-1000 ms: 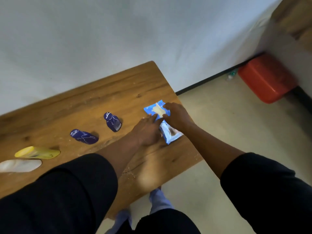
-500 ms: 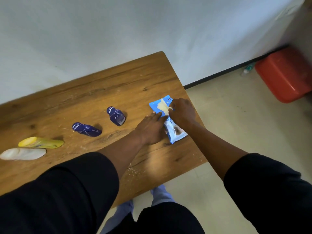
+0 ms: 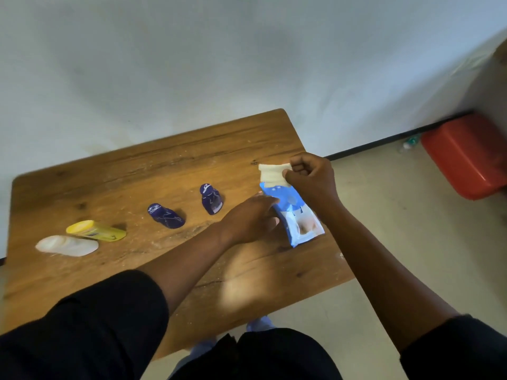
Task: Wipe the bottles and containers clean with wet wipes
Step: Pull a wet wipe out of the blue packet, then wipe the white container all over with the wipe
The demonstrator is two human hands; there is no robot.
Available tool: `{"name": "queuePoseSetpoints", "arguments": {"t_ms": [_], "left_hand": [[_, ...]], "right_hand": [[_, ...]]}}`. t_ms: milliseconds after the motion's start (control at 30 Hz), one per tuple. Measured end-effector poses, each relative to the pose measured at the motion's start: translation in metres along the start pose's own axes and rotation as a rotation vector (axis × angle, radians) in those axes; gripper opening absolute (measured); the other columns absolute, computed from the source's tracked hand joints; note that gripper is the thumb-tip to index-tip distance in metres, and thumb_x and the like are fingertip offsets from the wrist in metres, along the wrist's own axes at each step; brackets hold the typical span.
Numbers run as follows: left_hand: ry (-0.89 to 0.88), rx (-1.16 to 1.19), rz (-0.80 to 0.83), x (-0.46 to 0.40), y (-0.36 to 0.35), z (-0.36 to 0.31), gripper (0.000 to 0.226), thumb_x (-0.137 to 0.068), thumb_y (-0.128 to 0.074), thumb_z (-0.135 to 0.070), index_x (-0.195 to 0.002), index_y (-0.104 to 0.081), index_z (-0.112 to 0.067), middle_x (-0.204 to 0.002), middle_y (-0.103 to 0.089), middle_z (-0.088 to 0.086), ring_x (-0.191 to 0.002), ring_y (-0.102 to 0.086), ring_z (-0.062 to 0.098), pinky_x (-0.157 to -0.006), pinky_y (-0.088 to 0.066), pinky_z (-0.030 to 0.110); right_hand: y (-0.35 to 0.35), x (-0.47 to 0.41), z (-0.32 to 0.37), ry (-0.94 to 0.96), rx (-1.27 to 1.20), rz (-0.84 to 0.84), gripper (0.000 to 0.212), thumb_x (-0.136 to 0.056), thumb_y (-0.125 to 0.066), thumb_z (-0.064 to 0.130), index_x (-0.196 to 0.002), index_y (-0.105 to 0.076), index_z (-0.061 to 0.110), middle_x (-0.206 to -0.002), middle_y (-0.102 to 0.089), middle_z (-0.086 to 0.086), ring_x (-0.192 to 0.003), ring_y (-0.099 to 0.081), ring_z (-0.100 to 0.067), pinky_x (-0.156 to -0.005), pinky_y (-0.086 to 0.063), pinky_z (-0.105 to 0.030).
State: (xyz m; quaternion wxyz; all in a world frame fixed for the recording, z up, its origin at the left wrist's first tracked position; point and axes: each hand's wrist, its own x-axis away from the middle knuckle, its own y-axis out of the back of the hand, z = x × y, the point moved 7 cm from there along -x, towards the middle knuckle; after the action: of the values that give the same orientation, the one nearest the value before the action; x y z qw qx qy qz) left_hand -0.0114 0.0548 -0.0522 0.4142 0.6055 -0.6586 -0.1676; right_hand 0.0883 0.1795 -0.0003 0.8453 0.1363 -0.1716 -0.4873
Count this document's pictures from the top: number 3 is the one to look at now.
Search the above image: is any person's left hand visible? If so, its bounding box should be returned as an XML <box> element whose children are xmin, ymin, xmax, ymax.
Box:
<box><xmin>219</xmin><ymin>193</ymin><xmax>280</xmax><ymax>246</ymax></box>

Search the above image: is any dark blue small bottle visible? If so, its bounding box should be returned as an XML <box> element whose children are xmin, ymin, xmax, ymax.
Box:
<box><xmin>147</xmin><ymin>203</ymin><xmax>186</xmax><ymax>229</ymax></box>
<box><xmin>199</xmin><ymin>183</ymin><xmax>224</xmax><ymax>216</ymax></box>

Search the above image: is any person's left forearm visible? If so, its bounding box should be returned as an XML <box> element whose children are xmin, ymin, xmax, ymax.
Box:
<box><xmin>136</xmin><ymin>222</ymin><xmax>238</xmax><ymax>315</ymax></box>

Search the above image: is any person's right hand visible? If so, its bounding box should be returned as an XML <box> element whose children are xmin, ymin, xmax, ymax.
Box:
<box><xmin>283</xmin><ymin>152</ymin><xmax>342</xmax><ymax>213</ymax></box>

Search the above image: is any yellow plastic bottle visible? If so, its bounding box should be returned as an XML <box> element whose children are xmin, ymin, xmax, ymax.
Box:
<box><xmin>65</xmin><ymin>220</ymin><xmax>127</xmax><ymax>243</ymax></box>

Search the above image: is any clear plastic water bottle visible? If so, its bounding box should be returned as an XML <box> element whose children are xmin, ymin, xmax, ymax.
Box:
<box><xmin>398</xmin><ymin>134</ymin><xmax>421</xmax><ymax>153</ymax></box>

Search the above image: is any white wet wipe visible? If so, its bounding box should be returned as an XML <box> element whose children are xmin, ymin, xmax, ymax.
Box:
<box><xmin>258</xmin><ymin>163</ymin><xmax>293</xmax><ymax>189</ymax></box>

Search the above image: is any person's right forearm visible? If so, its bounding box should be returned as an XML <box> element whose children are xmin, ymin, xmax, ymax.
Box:
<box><xmin>317</xmin><ymin>197</ymin><xmax>462</xmax><ymax>353</ymax></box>

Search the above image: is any black skirting strip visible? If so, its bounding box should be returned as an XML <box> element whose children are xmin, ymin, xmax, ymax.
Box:
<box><xmin>326</xmin><ymin>110</ymin><xmax>474</xmax><ymax>161</ymax></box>

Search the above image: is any blue wet wipes packet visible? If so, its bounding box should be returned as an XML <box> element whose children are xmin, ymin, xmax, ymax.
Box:
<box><xmin>259</xmin><ymin>182</ymin><xmax>326</xmax><ymax>248</ymax></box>

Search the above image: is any red plastic stool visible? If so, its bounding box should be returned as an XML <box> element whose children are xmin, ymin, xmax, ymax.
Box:
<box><xmin>420</xmin><ymin>113</ymin><xmax>507</xmax><ymax>201</ymax></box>

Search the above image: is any white plastic bottle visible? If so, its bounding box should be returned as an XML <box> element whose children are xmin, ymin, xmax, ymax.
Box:
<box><xmin>35</xmin><ymin>235</ymin><xmax>100</xmax><ymax>258</ymax></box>

